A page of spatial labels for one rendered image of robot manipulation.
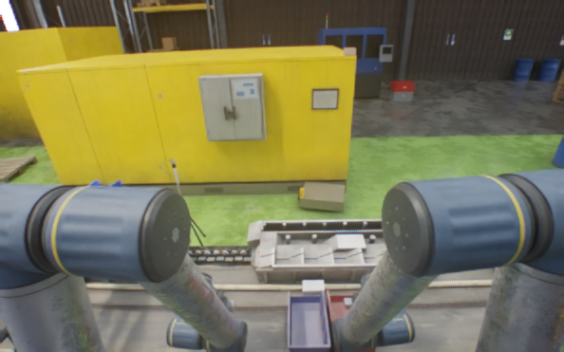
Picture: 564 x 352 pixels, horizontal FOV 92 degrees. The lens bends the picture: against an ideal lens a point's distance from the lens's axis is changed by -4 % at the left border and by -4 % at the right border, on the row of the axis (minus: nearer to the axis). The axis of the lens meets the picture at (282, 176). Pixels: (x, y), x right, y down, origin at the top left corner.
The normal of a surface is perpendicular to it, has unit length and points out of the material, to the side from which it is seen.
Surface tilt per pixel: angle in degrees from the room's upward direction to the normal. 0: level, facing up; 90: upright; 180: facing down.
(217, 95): 90
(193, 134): 90
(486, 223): 55
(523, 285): 86
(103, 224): 40
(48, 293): 84
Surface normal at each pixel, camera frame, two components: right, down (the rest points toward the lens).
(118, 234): -0.10, -0.19
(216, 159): -0.02, 0.47
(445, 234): 0.07, -0.01
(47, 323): 0.59, 0.24
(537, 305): -0.59, 0.27
